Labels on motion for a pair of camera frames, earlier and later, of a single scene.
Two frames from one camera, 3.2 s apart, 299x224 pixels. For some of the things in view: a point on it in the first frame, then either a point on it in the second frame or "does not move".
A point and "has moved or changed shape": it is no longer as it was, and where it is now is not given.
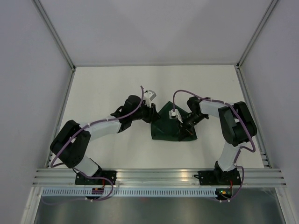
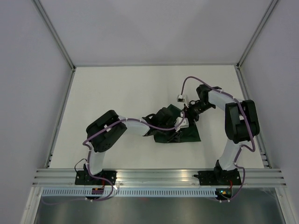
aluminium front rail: x=251 y=177 does not move
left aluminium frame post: x=49 y=25 does not move
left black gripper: x=153 y=114 -> x=176 y=136
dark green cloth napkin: x=167 y=129 has moved or changed shape
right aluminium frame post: x=270 y=8 does not move
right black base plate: x=219 y=178 does not move
